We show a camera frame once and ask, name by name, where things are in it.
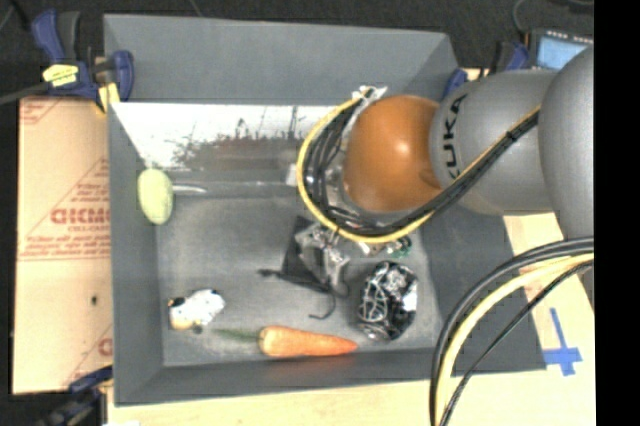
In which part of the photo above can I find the black cloth with string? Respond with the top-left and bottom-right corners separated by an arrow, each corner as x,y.
257,215 -> 342,321

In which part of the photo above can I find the black and white patterned ball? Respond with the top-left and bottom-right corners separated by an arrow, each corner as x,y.
356,260 -> 420,342

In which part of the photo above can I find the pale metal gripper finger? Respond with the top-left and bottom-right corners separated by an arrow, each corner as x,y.
311,257 -> 331,289
328,259 -> 352,298

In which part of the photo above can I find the brown cardboard board, red print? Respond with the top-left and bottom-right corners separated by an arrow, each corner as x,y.
10,95 -> 116,396

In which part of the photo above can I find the pale green toy fruit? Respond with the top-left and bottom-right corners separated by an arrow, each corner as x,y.
136,167 -> 176,227

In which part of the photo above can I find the orange toy carrot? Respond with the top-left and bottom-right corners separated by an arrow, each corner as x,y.
213,324 -> 360,360

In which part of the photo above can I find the grey metal bin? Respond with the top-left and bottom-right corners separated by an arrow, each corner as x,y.
102,13 -> 547,406

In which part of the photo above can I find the black and white toy cow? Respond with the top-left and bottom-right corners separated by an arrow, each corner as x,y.
166,288 -> 227,333

